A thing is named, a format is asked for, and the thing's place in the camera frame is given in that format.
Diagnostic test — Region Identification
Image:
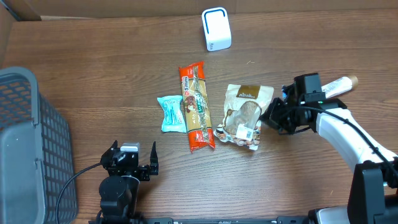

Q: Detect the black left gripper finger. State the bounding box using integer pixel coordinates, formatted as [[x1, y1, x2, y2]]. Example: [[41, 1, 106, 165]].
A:
[[150, 141, 159, 175], [100, 140, 118, 162]]

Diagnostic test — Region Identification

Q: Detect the brown white nut pouch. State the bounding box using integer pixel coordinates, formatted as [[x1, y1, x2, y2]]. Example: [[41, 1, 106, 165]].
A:
[[213, 84, 274, 151]]

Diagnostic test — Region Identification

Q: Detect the teal snack packet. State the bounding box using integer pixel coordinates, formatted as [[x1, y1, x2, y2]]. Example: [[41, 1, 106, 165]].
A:
[[157, 95, 187, 133]]

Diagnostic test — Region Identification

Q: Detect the white cream tube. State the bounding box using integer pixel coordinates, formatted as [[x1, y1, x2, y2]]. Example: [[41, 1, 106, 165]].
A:
[[322, 75, 359, 98]]

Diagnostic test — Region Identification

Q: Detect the orange spaghetti packet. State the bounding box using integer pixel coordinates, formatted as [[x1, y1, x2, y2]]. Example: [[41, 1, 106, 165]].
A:
[[179, 61, 215, 152]]

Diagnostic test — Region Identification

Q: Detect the grey plastic basket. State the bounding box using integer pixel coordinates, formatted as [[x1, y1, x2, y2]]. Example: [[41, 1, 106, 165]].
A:
[[1, 67, 78, 223]]

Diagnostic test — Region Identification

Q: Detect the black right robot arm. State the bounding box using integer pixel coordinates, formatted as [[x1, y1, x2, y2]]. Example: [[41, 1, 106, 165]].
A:
[[260, 85, 397, 223]]

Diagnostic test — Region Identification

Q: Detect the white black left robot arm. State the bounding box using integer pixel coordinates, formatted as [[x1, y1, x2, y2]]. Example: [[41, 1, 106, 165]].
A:
[[92, 141, 159, 224]]

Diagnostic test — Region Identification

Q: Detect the white barcode scanner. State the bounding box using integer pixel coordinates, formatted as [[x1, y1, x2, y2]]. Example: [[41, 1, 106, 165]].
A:
[[201, 7, 232, 52]]

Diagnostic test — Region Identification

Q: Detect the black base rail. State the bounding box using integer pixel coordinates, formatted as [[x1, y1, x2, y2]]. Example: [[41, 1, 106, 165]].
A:
[[88, 216, 349, 224]]

